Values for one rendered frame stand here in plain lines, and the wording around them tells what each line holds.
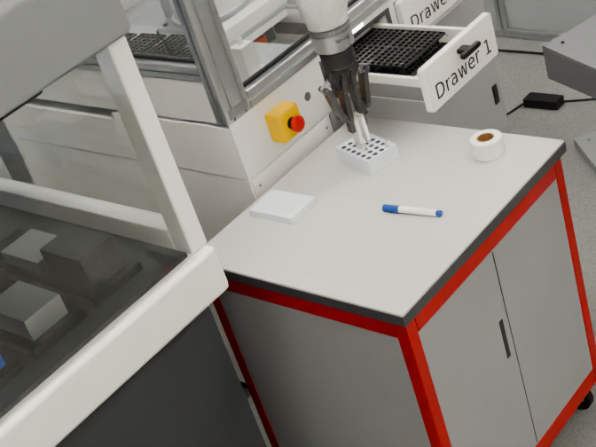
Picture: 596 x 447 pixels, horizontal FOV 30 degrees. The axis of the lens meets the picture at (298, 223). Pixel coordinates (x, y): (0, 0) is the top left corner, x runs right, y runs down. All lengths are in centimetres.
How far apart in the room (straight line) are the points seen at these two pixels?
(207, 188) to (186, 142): 13
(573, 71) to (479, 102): 70
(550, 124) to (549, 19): 69
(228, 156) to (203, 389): 56
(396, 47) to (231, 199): 54
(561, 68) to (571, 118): 145
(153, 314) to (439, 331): 55
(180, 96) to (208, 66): 16
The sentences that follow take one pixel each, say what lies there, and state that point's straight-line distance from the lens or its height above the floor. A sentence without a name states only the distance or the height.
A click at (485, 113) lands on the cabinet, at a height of 45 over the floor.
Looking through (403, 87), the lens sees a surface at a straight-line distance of 258.
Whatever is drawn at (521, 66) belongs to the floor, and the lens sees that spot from 453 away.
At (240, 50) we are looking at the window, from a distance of 251.
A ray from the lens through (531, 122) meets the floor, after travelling 411.
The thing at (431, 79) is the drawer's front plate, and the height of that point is 90.
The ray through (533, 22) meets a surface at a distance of 470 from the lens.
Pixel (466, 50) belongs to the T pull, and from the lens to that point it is 258.
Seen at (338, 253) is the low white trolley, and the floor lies 76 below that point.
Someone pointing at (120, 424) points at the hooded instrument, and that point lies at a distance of 218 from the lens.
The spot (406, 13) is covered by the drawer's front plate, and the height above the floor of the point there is 89.
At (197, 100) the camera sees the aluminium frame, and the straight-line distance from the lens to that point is 252.
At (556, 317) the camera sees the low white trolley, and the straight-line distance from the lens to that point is 258.
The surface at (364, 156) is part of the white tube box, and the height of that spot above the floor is 79.
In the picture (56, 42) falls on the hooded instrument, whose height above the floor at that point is 142.
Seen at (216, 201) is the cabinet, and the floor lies 71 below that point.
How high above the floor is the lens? 199
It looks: 31 degrees down
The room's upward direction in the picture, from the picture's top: 19 degrees counter-clockwise
